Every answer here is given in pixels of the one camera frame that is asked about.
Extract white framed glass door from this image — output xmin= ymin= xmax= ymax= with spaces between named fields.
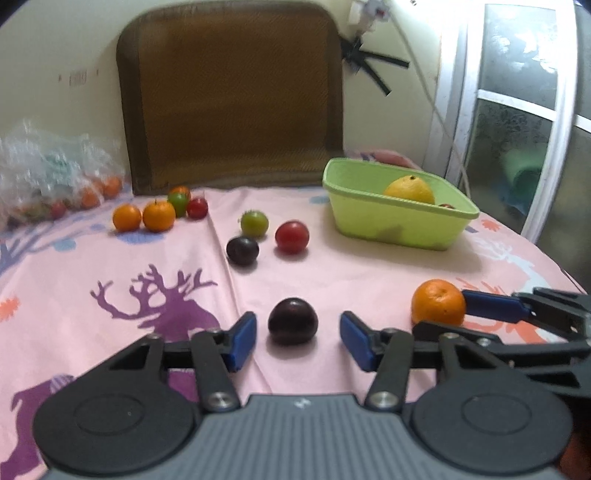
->
xmin=425 ymin=0 xmax=591 ymax=287

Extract yellow citrus fruit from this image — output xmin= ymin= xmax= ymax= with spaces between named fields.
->
xmin=383 ymin=174 xmax=436 ymax=205

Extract pink printed cloth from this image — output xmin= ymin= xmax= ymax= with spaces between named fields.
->
xmin=0 ymin=148 xmax=589 ymax=472

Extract light green plastic basin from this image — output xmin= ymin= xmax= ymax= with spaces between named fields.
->
xmin=322 ymin=158 xmax=481 ymax=251

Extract green tomato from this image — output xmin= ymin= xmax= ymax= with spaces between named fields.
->
xmin=240 ymin=210 xmax=269 ymax=238
xmin=167 ymin=191 xmax=189 ymax=217

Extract white power cable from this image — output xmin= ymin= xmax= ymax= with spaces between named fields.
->
xmin=388 ymin=9 xmax=474 ymax=197

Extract green blurry object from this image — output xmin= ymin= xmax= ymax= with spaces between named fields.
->
xmin=501 ymin=150 xmax=543 ymax=208

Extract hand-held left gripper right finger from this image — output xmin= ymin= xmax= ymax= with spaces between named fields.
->
xmin=339 ymin=311 xmax=512 ymax=411

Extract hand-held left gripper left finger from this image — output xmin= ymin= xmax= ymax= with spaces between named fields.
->
xmin=108 ymin=311 xmax=258 ymax=414

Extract dark purple plum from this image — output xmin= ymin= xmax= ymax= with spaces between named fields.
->
xmin=226 ymin=236 xmax=260 ymax=267
xmin=268 ymin=298 xmax=319 ymax=346

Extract clear plastic bag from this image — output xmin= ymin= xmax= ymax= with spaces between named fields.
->
xmin=0 ymin=119 xmax=124 ymax=232

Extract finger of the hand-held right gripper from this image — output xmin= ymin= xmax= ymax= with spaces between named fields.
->
xmin=462 ymin=286 xmax=591 ymax=344
xmin=412 ymin=320 xmax=591 ymax=400

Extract black tape strips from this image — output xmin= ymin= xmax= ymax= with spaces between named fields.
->
xmin=341 ymin=37 xmax=411 ymax=97

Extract white power strip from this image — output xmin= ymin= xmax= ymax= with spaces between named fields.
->
xmin=348 ymin=0 xmax=391 ymax=34

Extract brown woven seat cushion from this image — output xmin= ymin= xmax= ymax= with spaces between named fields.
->
xmin=116 ymin=2 xmax=346 ymax=195

